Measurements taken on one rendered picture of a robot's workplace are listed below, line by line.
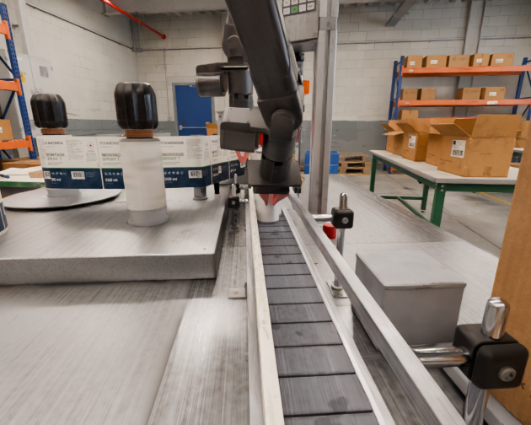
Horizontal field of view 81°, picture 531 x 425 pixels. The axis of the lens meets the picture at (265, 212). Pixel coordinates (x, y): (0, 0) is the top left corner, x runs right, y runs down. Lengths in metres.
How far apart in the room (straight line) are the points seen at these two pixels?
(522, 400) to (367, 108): 8.24
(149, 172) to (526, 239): 0.62
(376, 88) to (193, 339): 8.30
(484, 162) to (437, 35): 6.87
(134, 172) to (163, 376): 0.44
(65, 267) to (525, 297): 0.62
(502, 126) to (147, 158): 2.07
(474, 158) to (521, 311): 2.00
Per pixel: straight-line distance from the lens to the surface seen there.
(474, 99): 8.29
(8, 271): 0.69
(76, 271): 0.63
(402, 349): 0.22
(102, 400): 0.40
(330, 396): 0.30
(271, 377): 0.26
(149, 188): 0.71
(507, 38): 9.55
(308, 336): 0.35
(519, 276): 0.34
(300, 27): 0.87
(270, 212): 0.69
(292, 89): 0.45
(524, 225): 0.33
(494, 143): 2.36
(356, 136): 8.45
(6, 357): 0.51
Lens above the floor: 1.09
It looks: 16 degrees down
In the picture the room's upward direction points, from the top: straight up
